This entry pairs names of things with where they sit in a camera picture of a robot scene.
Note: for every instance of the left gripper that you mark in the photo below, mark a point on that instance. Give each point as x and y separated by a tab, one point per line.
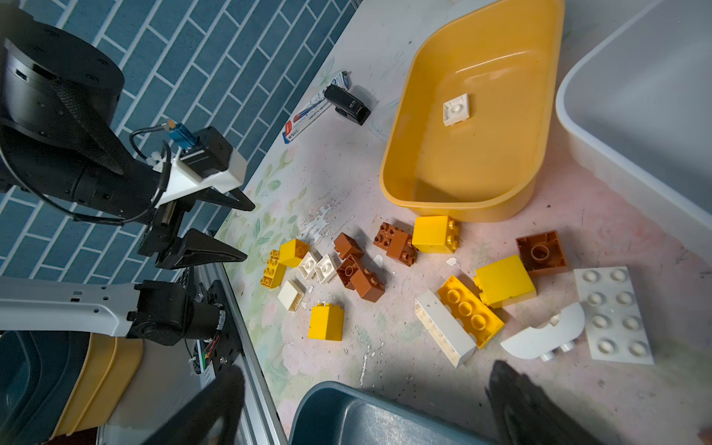
194	248

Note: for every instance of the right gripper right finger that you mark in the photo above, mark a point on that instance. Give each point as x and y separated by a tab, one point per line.
524	414

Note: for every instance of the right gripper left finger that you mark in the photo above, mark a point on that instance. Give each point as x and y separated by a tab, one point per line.
223	399

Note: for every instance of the yellow studded lego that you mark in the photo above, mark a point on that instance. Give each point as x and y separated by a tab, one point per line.
274	271

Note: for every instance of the yellow lego cube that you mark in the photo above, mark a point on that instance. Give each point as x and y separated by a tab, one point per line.
292	253
326	322

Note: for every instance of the small white lego tile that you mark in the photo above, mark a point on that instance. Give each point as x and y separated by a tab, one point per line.
325	269
456	110
307	266

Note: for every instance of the white lego block front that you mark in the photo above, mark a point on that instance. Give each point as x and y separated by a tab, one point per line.
291	294

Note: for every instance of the brown lego cluster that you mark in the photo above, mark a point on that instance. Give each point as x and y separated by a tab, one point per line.
353	273

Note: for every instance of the brown lego pair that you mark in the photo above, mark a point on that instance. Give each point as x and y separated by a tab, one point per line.
397	243

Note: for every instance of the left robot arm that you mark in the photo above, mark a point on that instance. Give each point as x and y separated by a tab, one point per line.
58	98

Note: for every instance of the white curved lego piece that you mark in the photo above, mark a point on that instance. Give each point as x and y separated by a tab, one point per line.
559	333

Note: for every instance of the yellow long lego brick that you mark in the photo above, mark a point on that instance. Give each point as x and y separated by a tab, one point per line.
474	316

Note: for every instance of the white long lego brick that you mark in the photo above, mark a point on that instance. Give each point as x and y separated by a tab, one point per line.
454	342

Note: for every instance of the teal plastic bin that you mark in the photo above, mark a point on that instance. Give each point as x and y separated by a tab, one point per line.
334	413

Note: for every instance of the white flat lego plate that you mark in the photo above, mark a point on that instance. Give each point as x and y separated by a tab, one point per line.
613	322

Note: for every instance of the yellow lego block centre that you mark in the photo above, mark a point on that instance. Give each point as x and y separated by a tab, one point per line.
504	283

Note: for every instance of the yellow lego cube front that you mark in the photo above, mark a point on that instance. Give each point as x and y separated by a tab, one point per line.
326	322

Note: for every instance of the toothpaste tube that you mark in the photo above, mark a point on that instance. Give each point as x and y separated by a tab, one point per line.
305	115

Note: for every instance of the brown square lego right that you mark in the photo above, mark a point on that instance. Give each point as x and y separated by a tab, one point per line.
542	254

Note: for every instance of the black stapler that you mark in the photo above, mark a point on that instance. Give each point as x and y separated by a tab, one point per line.
346	104

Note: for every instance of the yellow lego by bin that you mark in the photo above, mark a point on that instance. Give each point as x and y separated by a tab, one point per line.
436	234

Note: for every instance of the yellow plastic bin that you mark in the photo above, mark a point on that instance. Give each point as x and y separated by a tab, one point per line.
482	170

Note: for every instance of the white plastic bin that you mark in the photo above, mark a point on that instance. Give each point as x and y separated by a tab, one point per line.
637	110

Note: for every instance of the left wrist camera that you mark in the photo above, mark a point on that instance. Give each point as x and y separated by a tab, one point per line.
204	159

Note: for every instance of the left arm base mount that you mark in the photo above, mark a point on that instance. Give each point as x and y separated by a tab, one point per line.
209	357

